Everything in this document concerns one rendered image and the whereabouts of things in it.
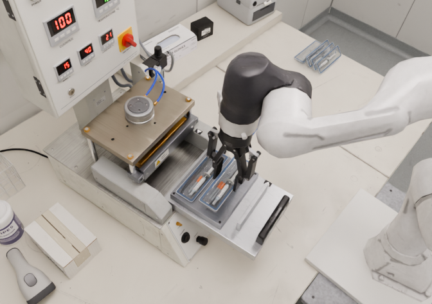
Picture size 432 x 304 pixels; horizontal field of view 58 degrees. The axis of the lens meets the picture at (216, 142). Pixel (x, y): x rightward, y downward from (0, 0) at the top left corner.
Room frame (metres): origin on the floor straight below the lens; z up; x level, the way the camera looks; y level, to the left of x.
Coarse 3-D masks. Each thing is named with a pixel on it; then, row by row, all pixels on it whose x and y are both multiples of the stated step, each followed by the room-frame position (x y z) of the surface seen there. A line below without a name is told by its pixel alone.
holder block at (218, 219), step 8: (200, 160) 0.67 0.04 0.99; (192, 168) 0.63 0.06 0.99; (256, 176) 0.63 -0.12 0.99; (208, 184) 0.59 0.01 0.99; (240, 184) 0.61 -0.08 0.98; (248, 184) 0.60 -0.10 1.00; (200, 192) 0.56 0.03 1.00; (232, 192) 0.58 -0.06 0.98; (240, 192) 0.57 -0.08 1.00; (176, 200) 0.54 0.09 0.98; (184, 200) 0.53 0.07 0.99; (232, 200) 0.54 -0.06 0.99; (240, 200) 0.55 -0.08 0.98; (192, 208) 0.51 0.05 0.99; (200, 208) 0.51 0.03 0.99; (208, 208) 0.52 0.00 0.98; (224, 208) 0.52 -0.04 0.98; (232, 208) 0.52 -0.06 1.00; (200, 216) 0.50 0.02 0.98; (208, 216) 0.49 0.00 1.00; (216, 216) 0.49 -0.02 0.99; (224, 216) 0.49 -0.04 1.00; (216, 224) 0.47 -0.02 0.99
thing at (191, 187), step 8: (216, 152) 0.69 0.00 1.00; (208, 160) 0.66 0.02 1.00; (224, 160) 0.67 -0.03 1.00; (200, 168) 0.63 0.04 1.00; (208, 168) 0.63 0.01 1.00; (192, 176) 0.60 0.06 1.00; (200, 176) 0.61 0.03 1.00; (208, 176) 0.61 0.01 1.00; (184, 184) 0.57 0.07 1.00; (192, 184) 0.58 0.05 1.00; (200, 184) 0.58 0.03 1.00; (184, 192) 0.55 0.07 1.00; (192, 192) 0.55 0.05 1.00; (192, 200) 0.53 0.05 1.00
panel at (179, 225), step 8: (176, 216) 0.52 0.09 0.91; (168, 224) 0.49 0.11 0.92; (176, 224) 0.51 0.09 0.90; (184, 224) 0.52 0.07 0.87; (192, 224) 0.54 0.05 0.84; (176, 232) 0.49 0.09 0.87; (184, 232) 0.51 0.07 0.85; (192, 232) 0.52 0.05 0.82; (200, 232) 0.54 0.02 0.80; (208, 232) 0.55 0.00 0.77; (176, 240) 0.48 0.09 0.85; (192, 240) 0.50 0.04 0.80; (184, 248) 0.48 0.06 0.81; (192, 248) 0.49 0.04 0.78; (192, 256) 0.47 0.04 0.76
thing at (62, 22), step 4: (68, 12) 0.73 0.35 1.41; (60, 16) 0.71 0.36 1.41; (64, 16) 0.72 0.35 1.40; (68, 16) 0.73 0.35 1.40; (56, 20) 0.70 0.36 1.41; (60, 20) 0.71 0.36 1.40; (64, 20) 0.72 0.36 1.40; (68, 20) 0.73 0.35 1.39; (72, 20) 0.74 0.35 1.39; (52, 24) 0.69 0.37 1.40; (56, 24) 0.70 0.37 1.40; (60, 24) 0.71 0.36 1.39; (64, 24) 0.72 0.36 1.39; (68, 24) 0.73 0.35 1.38; (52, 28) 0.69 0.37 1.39; (56, 28) 0.70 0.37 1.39; (60, 28) 0.71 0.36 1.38; (56, 32) 0.70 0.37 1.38
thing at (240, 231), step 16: (256, 192) 0.59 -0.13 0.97; (272, 192) 0.60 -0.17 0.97; (176, 208) 0.52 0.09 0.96; (240, 208) 0.54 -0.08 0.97; (256, 208) 0.54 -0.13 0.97; (272, 208) 0.54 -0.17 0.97; (208, 224) 0.48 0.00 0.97; (224, 224) 0.48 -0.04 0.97; (240, 224) 0.47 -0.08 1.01; (256, 224) 0.49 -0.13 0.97; (224, 240) 0.45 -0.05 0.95; (240, 240) 0.44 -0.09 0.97
